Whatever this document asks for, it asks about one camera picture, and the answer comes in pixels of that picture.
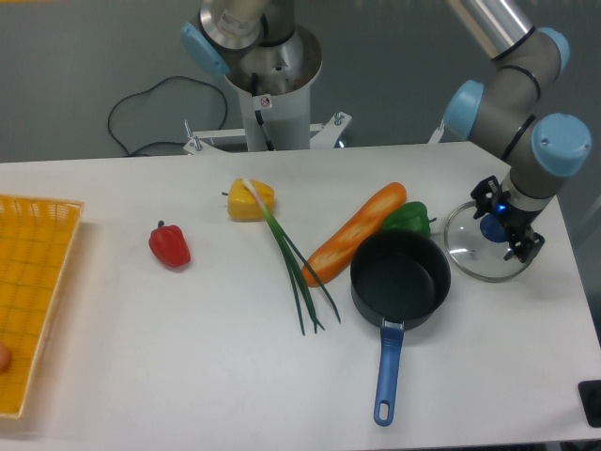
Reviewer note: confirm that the black device at edge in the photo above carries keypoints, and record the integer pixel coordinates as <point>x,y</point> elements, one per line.
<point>590,396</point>

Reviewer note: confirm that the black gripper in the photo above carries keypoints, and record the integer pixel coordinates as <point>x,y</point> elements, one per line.
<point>502,211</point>

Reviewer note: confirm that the red bell pepper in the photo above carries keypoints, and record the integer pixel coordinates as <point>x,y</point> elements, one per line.
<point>168,244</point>

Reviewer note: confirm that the glass lid blue knob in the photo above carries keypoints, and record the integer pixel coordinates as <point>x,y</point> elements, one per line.
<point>479,247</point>

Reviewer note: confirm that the green bell pepper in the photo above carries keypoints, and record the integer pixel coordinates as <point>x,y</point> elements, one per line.
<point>412,216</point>

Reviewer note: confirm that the green onion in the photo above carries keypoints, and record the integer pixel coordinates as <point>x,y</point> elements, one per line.
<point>292,256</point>

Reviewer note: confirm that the yellow woven basket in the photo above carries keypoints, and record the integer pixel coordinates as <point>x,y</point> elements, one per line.
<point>37,235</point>

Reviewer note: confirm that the black pot blue handle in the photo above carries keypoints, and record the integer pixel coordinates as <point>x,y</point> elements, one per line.
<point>398,280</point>

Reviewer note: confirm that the yellow bell pepper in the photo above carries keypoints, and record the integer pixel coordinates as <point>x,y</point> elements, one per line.
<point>241,205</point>

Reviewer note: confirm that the orange bread loaf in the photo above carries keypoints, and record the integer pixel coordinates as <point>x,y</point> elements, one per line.
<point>335,254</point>

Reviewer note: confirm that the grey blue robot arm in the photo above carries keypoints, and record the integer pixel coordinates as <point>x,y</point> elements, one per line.
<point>542,152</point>

